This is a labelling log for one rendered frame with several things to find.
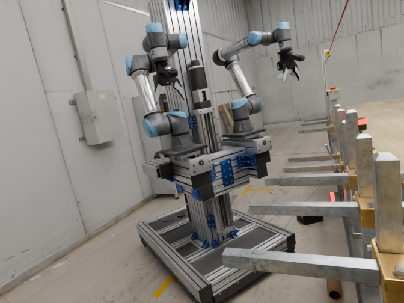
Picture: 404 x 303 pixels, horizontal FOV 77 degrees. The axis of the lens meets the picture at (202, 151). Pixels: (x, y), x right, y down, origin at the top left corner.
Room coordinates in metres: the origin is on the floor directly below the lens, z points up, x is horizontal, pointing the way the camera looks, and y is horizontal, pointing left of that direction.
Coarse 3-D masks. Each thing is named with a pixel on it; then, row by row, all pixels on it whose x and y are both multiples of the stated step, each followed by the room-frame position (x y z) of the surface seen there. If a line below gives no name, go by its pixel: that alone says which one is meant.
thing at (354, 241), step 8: (328, 136) 2.71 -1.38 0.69; (344, 224) 1.02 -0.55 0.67; (352, 224) 0.95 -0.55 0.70; (352, 232) 0.88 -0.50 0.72; (352, 240) 0.85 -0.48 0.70; (360, 240) 0.84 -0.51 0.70; (352, 248) 0.80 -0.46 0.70; (360, 248) 0.80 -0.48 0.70; (352, 256) 0.77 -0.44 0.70; (360, 256) 0.76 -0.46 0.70; (360, 288) 0.63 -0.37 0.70; (368, 288) 0.62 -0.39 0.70; (376, 288) 0.62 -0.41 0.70; (360, 296) 0.60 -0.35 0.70; (368, 296) 0.60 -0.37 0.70; (376, 296) 0.59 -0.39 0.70
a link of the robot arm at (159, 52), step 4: (156, 48) 1.19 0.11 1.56; (160, 48) 1.20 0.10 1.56; (164, 48) 1.21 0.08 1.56; (152, 52) 1.21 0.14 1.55; (156, 52) 1.19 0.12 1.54; (160, 52) 1.19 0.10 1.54; (164, 52) 1.20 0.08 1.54; (152, 56) 1.21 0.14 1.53; (156, 56) 1.20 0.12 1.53; (160, 56) 1.19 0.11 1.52; (164, 56) 1.20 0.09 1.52
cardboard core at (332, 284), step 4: (328, 280) 1.41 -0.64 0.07; (332, 280) 1.39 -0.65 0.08; (336, 280) 1.39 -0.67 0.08; (328, 284) 1.38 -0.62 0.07; (332, 284) 1.36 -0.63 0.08; (336, 284) 1.35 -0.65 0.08; (340, 284) 1.37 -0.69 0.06; (328, 288) 1.35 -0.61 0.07; (332, 288) 1.33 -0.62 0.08; (336, 288) 1.33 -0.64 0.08; (340, 288) 1.34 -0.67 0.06; (328, 292) 1.33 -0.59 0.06; (332, 292) 1.37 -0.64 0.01; (336, 292) 1.37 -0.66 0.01; (340, 292) 1.30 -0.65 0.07; (328, 296) 1.33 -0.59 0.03; (332, 296) 1.34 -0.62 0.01; (336, 296) 1.34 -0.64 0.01; (340, 296) 1.31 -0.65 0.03; (336, 300) 1.32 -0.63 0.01; (340, 300) 1.31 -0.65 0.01
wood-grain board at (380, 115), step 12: (348, 108) 3.18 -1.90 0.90; (360, 108) 2.97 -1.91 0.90; (372, 108) 2.79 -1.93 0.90; (384, 108) 2.62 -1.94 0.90; (396, 108) 2.47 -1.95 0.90; (372, 120) 2.08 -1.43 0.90; (384, 120) 1.98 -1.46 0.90; (396, 120) 1.90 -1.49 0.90; (372, 132) 1.65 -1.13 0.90; (384, 132) 1.59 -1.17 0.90; (396, 132) 1.53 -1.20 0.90; (372, 144) 1.36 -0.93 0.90; (384, 144) 1.32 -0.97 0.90; (396, 144) 1.28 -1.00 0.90
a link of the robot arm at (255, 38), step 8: (256, 32) 1.60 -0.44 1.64; (264, 32) 1.64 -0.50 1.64; (240, 40) 1.72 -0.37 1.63; (248, 40) 1.64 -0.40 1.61; (256, 40) 1.60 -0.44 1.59; (264, 40) 1.64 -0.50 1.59; (224, 48) 1.84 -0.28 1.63; (232, 48) 1.77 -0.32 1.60; (240, 48) 1.73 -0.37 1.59; (248, 48) 1.70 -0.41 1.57; (216, 56) 1.89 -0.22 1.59; (224, 56) 1.85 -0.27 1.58; (232, 56) 1.83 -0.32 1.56; (216, 64) 1.98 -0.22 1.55
